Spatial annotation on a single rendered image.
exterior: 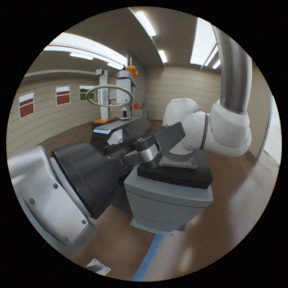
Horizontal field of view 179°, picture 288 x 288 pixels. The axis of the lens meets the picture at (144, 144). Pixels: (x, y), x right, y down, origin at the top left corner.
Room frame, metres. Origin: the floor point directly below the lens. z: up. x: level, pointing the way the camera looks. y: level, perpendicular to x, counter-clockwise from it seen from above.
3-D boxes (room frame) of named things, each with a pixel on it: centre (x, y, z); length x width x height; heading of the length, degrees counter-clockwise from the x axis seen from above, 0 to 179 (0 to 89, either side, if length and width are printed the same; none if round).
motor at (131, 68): (2.20, 0.31, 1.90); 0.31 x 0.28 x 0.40; 89
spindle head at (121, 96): (1.62, 0.33, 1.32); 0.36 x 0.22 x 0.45; 179
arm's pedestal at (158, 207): (0.35, -0.17, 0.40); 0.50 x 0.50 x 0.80; 69
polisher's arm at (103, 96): (2.14, 0.77, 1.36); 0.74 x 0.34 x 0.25; 97
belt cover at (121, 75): (1.89, 0.33, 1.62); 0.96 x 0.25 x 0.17; 179
